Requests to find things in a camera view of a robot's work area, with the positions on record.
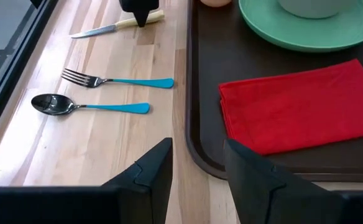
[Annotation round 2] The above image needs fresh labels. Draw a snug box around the orange mug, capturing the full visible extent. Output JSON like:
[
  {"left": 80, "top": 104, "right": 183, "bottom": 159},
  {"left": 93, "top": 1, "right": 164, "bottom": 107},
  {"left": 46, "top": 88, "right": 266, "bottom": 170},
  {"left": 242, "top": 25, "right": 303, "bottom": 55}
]
[{"left": 200, "top": 0, "right": 232, "bottom": 8}]

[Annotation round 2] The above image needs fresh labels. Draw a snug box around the spoon with blue handle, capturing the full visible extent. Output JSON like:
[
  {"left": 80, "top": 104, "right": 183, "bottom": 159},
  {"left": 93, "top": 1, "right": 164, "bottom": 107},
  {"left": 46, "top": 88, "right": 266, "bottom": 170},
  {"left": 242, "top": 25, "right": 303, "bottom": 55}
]
[{"left": 30, "top": 93, "right": 151, "bottom": 116}]

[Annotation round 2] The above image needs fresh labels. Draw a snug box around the dark brown plastic tray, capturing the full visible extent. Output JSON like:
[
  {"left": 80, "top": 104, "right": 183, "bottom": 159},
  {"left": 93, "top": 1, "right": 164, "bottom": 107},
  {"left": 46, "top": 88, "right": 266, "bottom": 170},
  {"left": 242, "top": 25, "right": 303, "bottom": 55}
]
[{"left": 185, "top": 0, "right": 363, "bottom": 183}]

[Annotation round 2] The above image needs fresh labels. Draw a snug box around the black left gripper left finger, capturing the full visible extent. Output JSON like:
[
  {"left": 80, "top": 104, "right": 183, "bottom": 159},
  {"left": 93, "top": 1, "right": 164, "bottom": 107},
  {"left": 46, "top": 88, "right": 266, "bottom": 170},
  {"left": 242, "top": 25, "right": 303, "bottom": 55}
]
[{"left": 0, "top": 138, "right": 173, "bottom": 224}]

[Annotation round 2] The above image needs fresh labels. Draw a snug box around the red cloth napkin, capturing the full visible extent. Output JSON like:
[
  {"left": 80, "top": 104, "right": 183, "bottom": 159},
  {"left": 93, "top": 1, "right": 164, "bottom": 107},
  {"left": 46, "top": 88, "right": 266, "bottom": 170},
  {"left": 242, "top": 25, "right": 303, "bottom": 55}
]
[{"left": 218, "top": 58, "right": 363, "bottom": 156}]

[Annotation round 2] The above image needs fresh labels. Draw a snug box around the green plate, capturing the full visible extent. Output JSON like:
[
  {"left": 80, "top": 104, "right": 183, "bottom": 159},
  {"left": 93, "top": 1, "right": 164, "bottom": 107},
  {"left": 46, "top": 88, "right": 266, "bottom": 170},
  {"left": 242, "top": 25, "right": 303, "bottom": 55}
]
[{"left": 237, "top": 0, "right": 363, "bottom": 54}]

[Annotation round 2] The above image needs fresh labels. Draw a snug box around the beige bowl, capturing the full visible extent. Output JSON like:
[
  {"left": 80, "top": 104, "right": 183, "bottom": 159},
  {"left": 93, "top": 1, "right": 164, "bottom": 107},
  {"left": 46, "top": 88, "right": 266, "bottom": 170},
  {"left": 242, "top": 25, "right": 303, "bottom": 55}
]
[{"left": 277, "top": 0, "right": 357, "bottom": 20}]

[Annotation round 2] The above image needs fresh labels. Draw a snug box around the knife with cream handle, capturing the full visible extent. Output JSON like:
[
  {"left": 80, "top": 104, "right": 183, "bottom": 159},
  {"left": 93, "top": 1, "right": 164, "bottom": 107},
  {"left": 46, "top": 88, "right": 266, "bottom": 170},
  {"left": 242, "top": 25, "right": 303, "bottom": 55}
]
[{"left": 70, "top": 9, "right": 165, "bottom": 39}]

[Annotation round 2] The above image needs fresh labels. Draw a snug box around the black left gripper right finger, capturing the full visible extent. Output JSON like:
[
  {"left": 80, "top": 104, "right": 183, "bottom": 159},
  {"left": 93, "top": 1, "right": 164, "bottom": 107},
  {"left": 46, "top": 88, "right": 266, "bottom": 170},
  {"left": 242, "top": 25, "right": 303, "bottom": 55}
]
[{"left": 223, "top": 139, "right": 363, "bottom": 224}]

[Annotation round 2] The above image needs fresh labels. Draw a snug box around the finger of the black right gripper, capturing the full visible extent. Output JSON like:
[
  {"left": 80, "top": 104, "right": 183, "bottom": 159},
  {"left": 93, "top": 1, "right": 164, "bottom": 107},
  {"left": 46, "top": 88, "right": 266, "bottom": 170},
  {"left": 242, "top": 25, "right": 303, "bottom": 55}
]
[{"left": 118, "top": 0, "right": 160, "bottom": 29}]

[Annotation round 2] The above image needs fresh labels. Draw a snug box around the black metal table frame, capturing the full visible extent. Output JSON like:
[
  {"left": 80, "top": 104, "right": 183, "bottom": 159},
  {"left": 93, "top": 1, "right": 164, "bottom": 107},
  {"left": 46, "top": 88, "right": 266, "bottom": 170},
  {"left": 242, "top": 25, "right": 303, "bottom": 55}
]
[{"left": 0, "top": 0, "right": 60, "bottom": 151}]

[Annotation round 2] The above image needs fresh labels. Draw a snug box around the fork with blue handle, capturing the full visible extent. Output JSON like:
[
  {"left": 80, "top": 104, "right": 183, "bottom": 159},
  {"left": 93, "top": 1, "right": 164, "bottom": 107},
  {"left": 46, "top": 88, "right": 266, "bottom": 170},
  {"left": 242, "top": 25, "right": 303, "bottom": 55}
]
[{"left": 61, "top": 68, "right": 175, "bottom": 90}]

